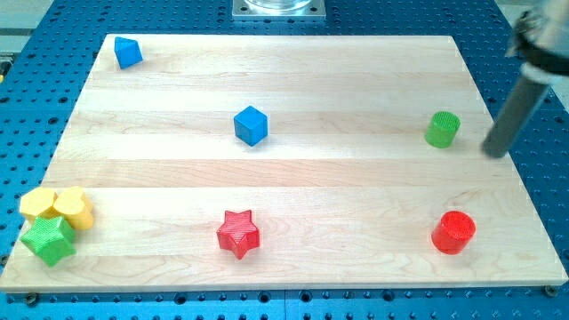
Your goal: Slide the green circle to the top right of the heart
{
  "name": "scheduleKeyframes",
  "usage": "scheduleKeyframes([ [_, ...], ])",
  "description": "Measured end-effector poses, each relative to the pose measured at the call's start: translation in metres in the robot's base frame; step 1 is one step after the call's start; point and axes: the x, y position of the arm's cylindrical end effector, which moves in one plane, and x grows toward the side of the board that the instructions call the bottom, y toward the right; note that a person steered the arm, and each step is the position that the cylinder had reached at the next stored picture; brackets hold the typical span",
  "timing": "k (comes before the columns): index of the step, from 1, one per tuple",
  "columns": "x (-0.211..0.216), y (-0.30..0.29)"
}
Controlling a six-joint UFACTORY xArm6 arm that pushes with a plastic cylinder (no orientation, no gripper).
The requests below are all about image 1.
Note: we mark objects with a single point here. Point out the blue triangular prism block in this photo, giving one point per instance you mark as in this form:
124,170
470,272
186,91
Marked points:
127,52

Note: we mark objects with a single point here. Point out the green cylinder block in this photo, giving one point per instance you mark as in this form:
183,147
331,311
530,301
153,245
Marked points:
442,129

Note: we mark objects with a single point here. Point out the yellow hexagon block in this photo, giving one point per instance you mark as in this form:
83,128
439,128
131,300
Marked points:
38,203

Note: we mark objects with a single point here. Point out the red cylinder block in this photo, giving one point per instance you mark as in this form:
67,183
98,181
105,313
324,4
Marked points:
453,232

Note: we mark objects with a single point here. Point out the blue perforated mounting plate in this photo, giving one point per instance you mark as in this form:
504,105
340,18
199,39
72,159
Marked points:
45,81

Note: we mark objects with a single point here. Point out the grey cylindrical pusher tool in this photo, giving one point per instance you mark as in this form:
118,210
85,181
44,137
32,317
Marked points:
518,108

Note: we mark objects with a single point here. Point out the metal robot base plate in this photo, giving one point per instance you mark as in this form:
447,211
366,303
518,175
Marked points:
278,9

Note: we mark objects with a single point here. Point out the red star block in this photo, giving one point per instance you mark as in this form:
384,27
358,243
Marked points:
238,233

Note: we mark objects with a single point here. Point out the blue cube block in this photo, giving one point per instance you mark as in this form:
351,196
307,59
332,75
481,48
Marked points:
251,126

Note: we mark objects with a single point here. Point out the wooden board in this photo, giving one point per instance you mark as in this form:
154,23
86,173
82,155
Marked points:
344,189

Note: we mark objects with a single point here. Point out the green star block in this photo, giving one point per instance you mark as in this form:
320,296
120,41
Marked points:
50,239

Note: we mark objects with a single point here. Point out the yellow heart block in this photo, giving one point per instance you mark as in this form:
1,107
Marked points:
76,207

